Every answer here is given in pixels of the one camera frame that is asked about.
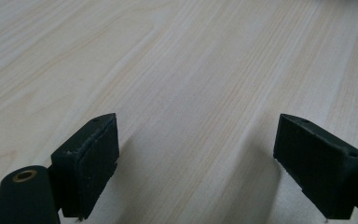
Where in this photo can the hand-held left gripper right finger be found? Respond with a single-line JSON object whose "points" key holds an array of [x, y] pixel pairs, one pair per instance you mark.
{"points": [[320, 169]]}

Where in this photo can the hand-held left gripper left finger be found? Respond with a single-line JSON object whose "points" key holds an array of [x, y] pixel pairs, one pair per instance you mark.
{"points": [[87, 168]]}

